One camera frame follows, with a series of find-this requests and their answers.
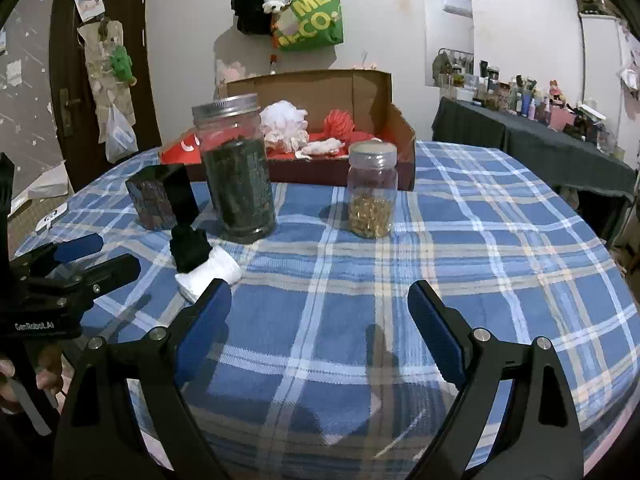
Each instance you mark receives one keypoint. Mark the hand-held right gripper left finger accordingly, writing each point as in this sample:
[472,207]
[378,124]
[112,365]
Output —
[202,332]

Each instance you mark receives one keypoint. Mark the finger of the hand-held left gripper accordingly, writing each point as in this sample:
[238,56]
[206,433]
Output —
[75,250]
[107,270]

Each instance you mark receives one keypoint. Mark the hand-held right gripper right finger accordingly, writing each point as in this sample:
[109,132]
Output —
[435,330]

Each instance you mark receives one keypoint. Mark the cream crochet cloth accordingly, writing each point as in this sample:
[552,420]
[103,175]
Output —
[322,147]

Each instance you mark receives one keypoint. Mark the red mesh bath pouf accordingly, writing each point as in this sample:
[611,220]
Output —
[340,122]

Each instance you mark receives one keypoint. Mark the white mesh bath pouf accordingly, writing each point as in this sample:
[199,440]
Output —
[285,115]

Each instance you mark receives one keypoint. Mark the cardboard box red lining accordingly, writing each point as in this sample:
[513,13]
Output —
[325,90]

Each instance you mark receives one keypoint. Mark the person's left hand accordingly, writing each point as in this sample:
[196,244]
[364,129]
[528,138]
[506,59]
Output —
[50,367]

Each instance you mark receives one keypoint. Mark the white flat device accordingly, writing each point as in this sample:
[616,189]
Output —
[51,219]

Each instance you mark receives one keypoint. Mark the black fuzzy scrunchie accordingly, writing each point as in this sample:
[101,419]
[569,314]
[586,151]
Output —
[190,252]

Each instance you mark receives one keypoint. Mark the floral tin box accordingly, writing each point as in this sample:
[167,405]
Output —
[150,200]

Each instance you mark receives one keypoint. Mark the blue plaid blanket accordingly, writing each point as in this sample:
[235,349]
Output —
[325,285]

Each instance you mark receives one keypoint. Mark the clear plastic bag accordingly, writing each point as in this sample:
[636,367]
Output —
[121,137]

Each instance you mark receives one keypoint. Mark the small clear jar gold contents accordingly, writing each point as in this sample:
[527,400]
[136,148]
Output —
[372,195]

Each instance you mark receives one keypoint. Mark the large glass jar green contents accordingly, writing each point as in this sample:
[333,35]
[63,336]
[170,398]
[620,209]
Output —
[240,185]

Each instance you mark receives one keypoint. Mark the clear hanging door organizer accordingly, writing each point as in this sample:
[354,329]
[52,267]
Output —
[100,75]

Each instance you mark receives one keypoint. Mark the green plush toy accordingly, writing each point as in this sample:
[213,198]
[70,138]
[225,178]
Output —
[122,65]

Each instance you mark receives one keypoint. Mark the dark brown wooden door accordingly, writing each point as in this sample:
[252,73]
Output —
[65,50]

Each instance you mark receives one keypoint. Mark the desk with dark cloth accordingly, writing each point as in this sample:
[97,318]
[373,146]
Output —
[525,140]

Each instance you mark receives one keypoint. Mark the pink plush toy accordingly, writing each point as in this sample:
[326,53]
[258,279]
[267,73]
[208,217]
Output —
[227,72]

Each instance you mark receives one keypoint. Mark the side table with bottles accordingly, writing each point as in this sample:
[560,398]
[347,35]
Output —
[520,95]

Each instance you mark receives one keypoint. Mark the paper photo on door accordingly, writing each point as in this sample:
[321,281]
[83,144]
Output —
[89,0]

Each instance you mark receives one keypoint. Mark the black backpack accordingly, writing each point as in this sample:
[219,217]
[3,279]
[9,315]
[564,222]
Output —
[250,5]

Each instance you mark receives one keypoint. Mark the white cabinet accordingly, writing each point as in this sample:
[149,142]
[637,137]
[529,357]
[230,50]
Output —
[600,60]

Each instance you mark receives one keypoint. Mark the white hanging cloth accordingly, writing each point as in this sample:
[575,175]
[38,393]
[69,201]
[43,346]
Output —
[631,70]

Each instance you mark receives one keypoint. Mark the green tote bag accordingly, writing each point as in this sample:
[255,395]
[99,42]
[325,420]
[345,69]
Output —
[310,15]

